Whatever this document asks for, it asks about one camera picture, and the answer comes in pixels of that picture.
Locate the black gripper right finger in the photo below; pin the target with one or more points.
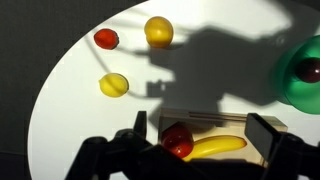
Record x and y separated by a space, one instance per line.
263 132

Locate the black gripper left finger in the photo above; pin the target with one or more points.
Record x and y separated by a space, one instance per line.
140 126

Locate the yellow orange toy peach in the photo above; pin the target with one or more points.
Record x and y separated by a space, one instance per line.
159 32

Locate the green plastic bowl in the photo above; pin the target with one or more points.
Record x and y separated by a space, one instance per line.
290 90

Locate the red toy apple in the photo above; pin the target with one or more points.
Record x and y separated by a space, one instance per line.
178 140

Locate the yellow toy lemon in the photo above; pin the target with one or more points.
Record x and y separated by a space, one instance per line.
114 85

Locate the yellow toy banana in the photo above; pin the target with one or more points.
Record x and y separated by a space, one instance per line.
214 145

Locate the dark plum toy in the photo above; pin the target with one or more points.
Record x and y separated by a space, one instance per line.
308 70

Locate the red toy strawberry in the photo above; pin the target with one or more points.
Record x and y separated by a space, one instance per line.
106 39

